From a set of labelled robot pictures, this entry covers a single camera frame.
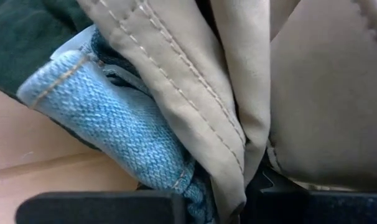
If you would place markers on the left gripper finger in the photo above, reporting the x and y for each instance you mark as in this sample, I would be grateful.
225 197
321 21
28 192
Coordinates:
263 186

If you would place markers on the beige garment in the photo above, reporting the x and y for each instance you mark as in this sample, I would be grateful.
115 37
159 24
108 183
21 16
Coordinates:
316 93

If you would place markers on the dark green button shirt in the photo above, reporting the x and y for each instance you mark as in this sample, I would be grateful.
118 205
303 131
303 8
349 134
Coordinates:
20 40

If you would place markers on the light blue denim garment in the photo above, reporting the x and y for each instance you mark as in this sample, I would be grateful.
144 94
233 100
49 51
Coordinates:
114 118

